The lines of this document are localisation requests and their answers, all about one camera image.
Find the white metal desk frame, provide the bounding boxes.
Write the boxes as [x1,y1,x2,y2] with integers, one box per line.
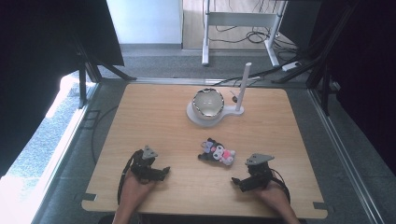
[201,0,290,68]

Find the dark curtain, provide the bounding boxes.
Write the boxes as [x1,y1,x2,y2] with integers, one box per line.
[0,0,125,178]
[306,0,396,175]

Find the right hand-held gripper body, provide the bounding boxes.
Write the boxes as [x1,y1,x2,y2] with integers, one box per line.
[244,152,276,191]

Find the person's left hand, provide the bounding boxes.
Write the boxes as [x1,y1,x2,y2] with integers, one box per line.
[119,170,157,214]

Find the white power strip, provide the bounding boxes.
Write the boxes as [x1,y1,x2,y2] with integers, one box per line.
[281,61,303,72]

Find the silver metal bowl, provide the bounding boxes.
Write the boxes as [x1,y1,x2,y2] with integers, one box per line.
[191,88,226,121]

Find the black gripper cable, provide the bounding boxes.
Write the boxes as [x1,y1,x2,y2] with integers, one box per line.
[268,167,291,205]
[117,149,145,206]

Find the thin black floor cable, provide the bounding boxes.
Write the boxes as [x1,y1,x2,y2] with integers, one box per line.
[90,105,120,166]

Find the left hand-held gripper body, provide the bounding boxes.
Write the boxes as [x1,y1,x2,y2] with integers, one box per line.
[130,145,159,185]

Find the black and pink plush toy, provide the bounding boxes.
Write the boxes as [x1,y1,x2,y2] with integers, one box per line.
[197,137,236,167]

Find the black metal stand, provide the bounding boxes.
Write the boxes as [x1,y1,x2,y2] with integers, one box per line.
[271,0,362,117]
[69,31,138,110]

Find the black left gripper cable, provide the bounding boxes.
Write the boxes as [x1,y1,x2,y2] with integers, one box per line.
[117,149,145,206]

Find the white stand with pole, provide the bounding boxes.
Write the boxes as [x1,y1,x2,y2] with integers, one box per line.
[186,62,254,128]

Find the black floor cables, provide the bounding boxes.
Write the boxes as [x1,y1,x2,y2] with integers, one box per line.
[207,0,300,87]

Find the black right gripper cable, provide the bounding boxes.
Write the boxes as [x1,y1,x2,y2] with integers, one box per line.
[268,167,291,205]

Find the person's right hand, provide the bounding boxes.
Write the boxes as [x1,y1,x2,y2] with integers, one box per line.
[254,180,292,215]

